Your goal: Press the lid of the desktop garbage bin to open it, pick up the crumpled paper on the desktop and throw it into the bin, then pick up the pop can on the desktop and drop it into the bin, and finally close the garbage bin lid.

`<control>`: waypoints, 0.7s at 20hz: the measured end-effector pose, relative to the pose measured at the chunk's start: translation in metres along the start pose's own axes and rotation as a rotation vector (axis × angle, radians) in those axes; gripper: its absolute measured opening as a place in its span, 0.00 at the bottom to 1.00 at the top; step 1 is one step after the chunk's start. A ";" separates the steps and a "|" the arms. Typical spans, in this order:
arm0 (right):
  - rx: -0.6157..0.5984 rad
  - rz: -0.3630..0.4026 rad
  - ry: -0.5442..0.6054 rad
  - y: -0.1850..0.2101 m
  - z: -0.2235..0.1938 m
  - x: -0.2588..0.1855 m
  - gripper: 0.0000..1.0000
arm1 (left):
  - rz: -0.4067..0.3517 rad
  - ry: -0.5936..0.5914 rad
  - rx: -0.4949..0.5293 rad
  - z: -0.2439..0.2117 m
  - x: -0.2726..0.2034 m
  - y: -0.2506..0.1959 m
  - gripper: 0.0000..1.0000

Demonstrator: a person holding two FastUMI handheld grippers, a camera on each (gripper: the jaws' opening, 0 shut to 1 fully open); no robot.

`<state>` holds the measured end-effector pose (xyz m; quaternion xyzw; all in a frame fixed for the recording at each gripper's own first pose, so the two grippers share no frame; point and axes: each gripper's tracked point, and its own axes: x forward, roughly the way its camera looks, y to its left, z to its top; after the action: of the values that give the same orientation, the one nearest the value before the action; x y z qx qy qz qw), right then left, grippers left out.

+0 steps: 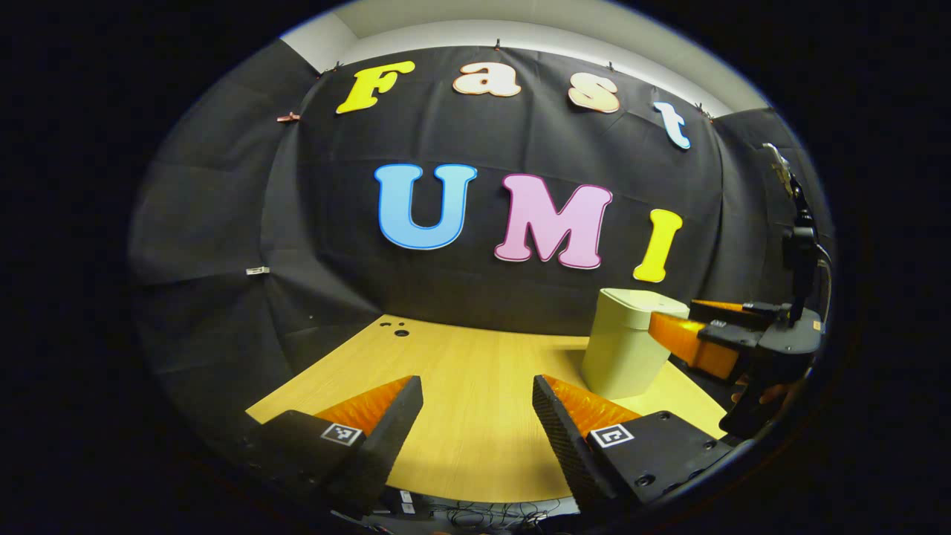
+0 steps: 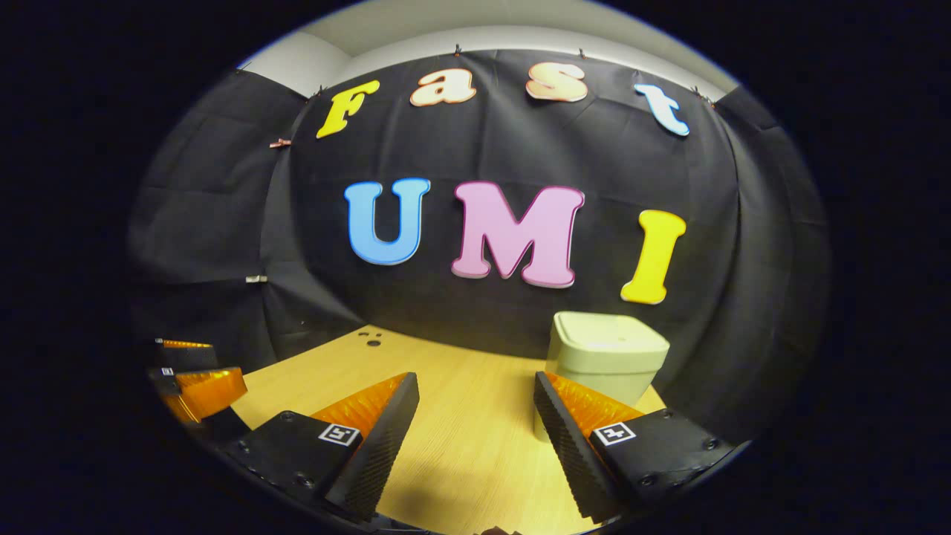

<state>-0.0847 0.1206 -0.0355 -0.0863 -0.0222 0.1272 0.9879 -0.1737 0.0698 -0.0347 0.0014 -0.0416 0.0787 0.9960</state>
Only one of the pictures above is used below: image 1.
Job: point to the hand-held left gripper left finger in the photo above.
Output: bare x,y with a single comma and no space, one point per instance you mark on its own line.
386,438

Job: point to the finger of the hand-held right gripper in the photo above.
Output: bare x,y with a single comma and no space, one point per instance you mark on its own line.
732,306
691,342

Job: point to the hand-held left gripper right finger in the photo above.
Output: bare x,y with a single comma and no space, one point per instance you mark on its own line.
565,438

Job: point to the pale green desktop garbage bin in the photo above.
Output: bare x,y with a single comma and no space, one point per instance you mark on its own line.
624,357

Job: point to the wooden desktop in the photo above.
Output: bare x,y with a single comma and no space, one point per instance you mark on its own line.
475,386

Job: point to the black backdrop cloth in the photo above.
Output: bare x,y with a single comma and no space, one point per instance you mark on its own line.
520,134

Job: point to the red cloth clip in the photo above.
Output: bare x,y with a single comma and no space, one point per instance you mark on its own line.
288,117

